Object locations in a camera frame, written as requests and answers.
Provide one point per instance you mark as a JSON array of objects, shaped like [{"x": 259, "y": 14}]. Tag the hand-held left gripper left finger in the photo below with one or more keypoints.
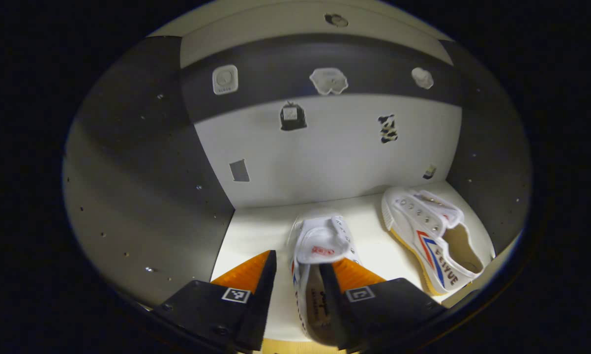
[{"x": 261, "y": 305}]

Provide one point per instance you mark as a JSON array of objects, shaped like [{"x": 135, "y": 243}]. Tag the white canvas shoe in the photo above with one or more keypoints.
[
  {"x": 423, "y": 231},
  {"x": 320, "y": 241}
]

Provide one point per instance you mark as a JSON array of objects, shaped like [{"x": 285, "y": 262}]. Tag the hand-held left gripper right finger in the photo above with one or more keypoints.
[{"x": 331, "y": 305}]

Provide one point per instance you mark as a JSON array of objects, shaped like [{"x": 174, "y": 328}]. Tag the white shoe cabinet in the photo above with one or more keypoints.
[{"x": 325, "y": 162}]

